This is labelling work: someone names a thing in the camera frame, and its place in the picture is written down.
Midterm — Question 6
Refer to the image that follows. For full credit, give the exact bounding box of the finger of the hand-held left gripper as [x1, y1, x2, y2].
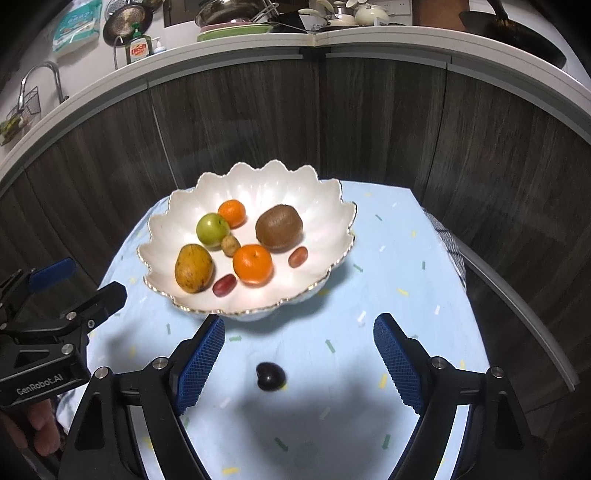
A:
[0, 257, 77, 319]
[18, 281, 127, 342]

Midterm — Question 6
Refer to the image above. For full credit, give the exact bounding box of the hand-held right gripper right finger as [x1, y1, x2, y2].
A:
[373, 313, 550, 480]

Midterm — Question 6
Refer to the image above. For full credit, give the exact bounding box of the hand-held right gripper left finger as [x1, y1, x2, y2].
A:
[58, 314, 227, 480]

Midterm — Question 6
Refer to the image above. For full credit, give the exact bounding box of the white scalloped bowl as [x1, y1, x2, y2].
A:
[137, 160, 358, 319]

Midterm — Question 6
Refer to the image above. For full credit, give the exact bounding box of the green plum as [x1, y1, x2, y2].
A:
[196, 212, 230, 250]

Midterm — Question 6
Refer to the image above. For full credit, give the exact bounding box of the orange tangerine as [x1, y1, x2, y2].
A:
[217, 199, 247, 229]
[232, 244, 273, 285]

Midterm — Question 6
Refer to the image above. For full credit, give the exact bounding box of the brown kiwi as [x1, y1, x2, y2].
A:
[255, 205, 304, 252]

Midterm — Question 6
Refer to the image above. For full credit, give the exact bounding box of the person's left hand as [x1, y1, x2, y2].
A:
[0, 398, 62, 464]

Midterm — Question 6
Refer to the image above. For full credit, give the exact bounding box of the yellow brown mango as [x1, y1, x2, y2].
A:
[174, 244, 215, 294]

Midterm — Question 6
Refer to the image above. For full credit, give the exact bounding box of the light blue confetti tablecloth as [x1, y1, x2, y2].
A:
[55, 178, 490, 480]

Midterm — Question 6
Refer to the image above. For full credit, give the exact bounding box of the black white checkered cloth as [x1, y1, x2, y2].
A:
[422, 208, 467, 287]

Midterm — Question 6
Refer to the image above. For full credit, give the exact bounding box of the metal kitchen faucet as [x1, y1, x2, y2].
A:
[17, 61, 70, 114]

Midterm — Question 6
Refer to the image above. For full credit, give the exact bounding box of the green dish soap bottle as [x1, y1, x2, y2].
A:
[126, 23, 151, 65]

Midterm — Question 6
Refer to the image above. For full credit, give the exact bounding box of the blue tissue pack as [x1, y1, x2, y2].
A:
[52, 0, 102, 52]

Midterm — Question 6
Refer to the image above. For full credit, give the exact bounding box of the dark wood cabinet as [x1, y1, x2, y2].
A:
[0, 46, 591, 416]

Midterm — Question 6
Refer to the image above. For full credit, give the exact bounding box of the round metal strainer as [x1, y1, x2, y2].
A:
[102, 7, 154, 47]

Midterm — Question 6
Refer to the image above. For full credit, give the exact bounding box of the green plate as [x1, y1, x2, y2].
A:
[198, 22, 274, 38]

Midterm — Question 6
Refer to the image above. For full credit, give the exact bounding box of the metal cooking pot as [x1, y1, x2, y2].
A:
[195, 0, 259, 27]

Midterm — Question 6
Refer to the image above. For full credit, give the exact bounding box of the white countertop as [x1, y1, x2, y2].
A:
[0, 18, 591, 185]

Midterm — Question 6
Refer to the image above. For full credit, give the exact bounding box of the black wok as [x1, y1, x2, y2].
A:
[458, 0, 568, 70]

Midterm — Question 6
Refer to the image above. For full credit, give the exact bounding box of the white lidded pot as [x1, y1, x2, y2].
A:
[325, 4, 357, 27]

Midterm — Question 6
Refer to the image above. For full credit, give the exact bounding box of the cream lidded pot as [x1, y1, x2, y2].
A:
[353, 2, 391, 26]

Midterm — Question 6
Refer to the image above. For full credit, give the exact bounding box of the brown wooden board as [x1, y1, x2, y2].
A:
[411, 0, 467, 26]

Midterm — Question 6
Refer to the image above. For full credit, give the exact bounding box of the grey curved chair rail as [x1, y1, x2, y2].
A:
[455, 240, 580, 393]

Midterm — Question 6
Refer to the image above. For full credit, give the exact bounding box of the black wire basket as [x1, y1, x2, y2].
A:
[18, 90, 43, 115]

